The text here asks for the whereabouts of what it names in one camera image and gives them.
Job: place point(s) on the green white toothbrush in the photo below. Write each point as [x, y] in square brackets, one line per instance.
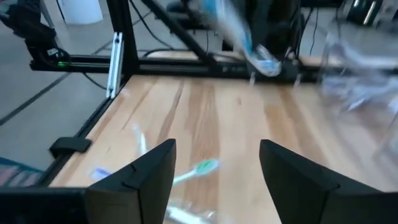
[203, 167]

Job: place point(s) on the white cylinder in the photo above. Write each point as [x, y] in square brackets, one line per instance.
[81, 9]

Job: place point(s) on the blue pink patterned panel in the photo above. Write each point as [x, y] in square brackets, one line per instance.
[15, 174]

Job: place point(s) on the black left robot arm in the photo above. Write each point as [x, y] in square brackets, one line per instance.
[276, 31]

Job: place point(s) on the silver aluminium bracket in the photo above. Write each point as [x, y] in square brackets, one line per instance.
[115, 62]

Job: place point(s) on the black frame clamp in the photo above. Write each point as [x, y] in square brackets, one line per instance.
[70, 145]

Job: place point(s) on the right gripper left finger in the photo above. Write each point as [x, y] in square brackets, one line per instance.
[124, 199]

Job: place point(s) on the blue white toothbrush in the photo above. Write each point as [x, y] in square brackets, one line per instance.
[242, 34]

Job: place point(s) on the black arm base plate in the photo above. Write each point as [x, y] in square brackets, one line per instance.
[280, 70]

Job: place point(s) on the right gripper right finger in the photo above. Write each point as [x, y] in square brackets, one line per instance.
[304, 193]

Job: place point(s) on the black device with green light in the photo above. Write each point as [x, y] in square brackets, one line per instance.
[31, 25]

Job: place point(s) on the clear plastic bin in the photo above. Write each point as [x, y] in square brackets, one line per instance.
[357, 87]

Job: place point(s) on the purple white toothbrush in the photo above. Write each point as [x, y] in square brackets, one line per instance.
[99, 173]
[356, 104]

